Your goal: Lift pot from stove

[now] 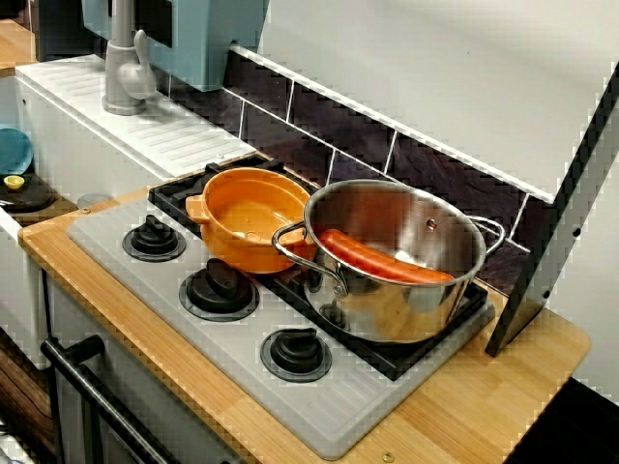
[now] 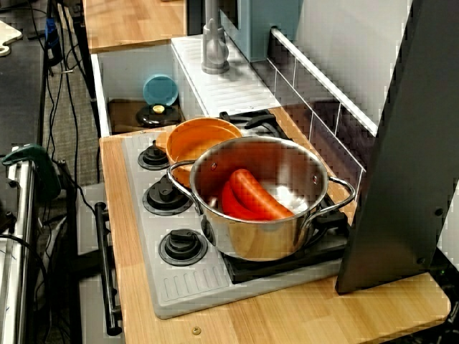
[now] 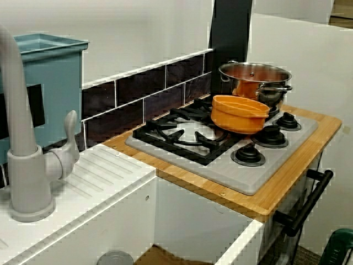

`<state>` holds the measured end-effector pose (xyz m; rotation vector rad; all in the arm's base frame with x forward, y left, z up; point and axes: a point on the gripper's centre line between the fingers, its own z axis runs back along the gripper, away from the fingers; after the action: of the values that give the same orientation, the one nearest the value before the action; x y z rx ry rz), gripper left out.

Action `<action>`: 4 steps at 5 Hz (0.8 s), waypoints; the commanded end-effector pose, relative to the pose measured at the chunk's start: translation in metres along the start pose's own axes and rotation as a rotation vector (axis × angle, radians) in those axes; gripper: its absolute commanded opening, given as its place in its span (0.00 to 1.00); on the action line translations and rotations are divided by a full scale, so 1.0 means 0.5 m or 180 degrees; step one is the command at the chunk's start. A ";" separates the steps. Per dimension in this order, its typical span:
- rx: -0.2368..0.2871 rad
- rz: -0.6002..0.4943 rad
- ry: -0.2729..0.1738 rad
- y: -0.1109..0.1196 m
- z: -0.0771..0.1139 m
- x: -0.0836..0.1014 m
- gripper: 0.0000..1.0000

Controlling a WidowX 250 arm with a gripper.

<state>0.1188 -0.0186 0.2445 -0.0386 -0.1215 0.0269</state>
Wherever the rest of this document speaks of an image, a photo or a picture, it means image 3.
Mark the orange plastic pot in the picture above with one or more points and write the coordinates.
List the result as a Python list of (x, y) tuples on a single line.
[(234, 118)]

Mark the black stove grate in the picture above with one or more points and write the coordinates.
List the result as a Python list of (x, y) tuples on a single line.
[(154, 127)]

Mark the black stove knob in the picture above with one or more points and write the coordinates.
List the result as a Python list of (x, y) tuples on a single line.
[(286, 121), (248, 155), (269, 135)]

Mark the grey stove top panel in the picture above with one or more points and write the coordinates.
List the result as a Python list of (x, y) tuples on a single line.
[(248, 179)]

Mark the stainless steel pot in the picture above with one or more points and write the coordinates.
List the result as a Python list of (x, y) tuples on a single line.
[(271, 96)]

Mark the dark tile backsplash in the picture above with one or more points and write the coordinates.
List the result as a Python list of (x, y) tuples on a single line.
[(129, 91)]

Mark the white sink unit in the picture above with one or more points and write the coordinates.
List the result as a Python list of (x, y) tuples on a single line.
[(124, 220)]

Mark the wooden countertop board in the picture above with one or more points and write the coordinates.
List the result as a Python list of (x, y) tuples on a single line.
[(303, 176)]

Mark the white oven front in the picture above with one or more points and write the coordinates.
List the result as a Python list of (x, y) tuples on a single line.
[(278, 248)]

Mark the grey toy faucet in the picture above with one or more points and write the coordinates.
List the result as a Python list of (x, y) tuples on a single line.
[(27, 179)]

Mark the green plastic object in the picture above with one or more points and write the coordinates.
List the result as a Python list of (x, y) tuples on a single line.
[(337, 248)]

